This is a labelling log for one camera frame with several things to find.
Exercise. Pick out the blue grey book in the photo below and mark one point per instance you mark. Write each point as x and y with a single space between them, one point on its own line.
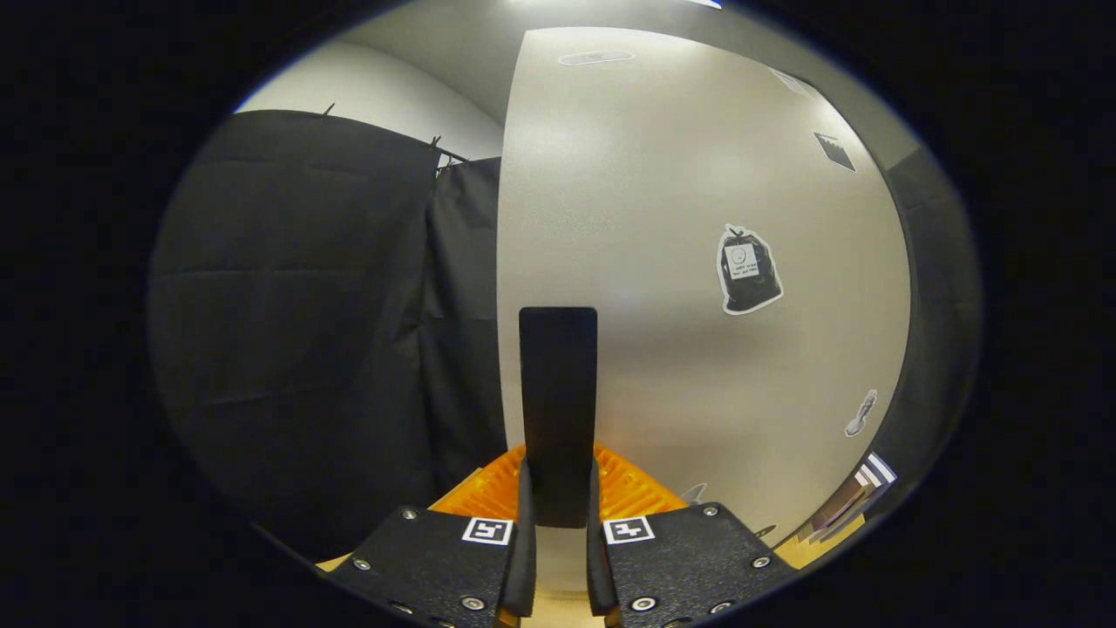
874 471

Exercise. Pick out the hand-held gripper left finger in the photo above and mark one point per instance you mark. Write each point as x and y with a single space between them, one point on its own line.
521 558

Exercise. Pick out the beige cabinet door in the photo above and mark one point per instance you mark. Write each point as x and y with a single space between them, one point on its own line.
663 218

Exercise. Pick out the purple book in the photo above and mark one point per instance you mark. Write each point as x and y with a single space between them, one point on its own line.
833 516

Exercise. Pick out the black backdrop cloth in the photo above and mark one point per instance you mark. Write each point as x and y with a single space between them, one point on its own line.
288 349

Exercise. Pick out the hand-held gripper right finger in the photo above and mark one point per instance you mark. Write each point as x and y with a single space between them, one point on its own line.
597 567

